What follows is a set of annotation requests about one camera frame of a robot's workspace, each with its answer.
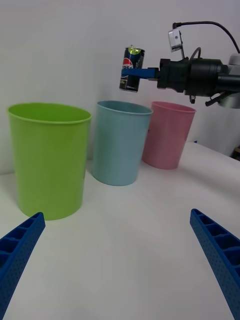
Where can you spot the green plastic bin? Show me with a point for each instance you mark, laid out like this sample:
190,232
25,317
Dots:
50,162

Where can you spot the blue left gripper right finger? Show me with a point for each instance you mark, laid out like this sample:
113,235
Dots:
222,260

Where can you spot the pink plastic bin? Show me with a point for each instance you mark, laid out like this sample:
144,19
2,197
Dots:
167,137

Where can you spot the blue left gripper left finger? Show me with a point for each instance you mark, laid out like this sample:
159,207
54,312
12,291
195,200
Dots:
17,255

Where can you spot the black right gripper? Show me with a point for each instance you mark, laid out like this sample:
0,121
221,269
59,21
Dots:
175,75

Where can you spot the pale blue plastic bin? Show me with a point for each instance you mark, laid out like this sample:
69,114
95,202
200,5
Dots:
117,145

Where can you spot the black drink can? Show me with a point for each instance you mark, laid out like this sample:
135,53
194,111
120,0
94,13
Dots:
132,60

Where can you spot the pale grey right wrist camera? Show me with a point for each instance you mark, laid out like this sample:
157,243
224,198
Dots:
175,40

